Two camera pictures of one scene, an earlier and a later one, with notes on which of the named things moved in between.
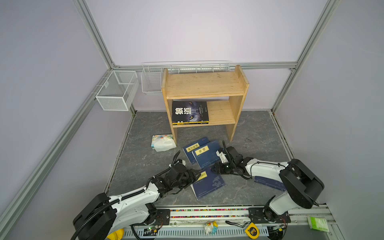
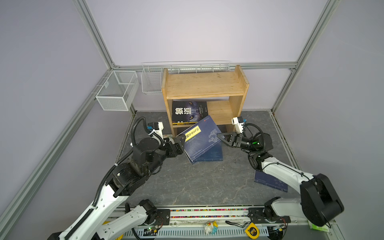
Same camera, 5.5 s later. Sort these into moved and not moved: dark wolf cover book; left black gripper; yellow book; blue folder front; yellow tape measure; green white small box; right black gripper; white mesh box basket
Moved: right black gripper; blue folder front; left black gripper
Not moved: white mesh box basket; yellow book; yellow tape measure; green white small box; dark wolf cover book
